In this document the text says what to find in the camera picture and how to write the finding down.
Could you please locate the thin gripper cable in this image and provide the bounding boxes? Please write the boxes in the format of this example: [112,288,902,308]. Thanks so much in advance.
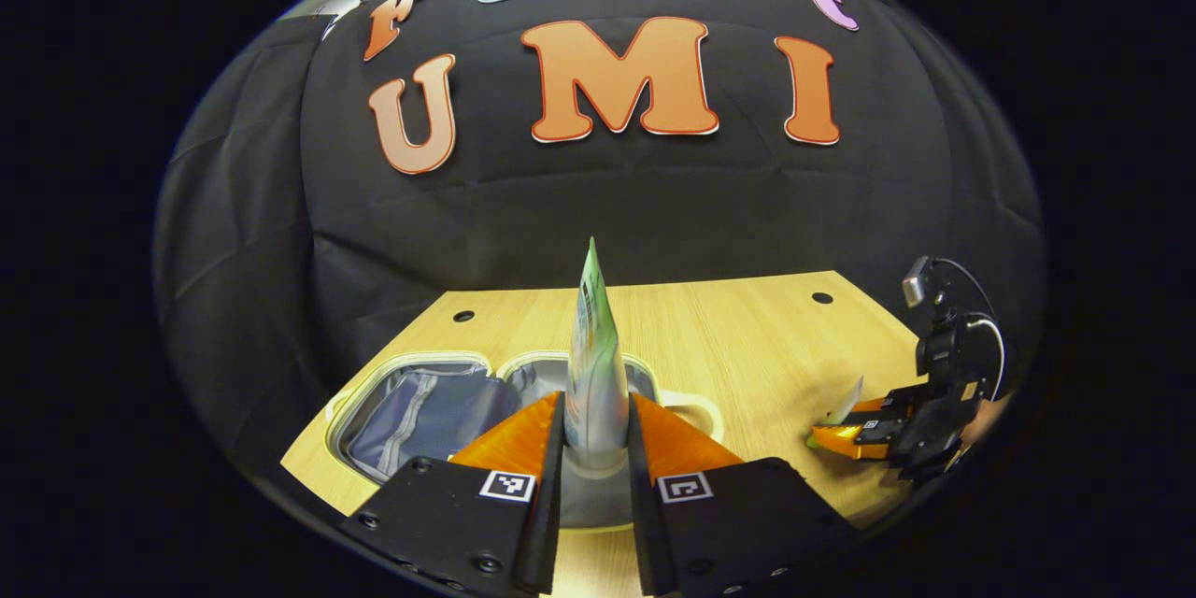
[933,256,1009,403]

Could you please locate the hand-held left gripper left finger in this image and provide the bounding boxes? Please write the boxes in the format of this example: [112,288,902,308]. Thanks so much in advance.
[338,391,567,597]

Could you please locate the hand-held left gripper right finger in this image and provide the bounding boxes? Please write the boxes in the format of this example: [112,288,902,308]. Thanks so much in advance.
[628,392,858,598]

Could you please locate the black backdrop cloth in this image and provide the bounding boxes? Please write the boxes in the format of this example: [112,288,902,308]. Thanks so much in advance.
[152,0,1046,505]

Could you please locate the white skincare sachet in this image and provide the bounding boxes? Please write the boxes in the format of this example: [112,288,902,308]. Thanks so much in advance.
[834,377,866,428]

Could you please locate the green white skincare pouch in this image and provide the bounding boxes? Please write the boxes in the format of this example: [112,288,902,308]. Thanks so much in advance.
[563,236,633,529]

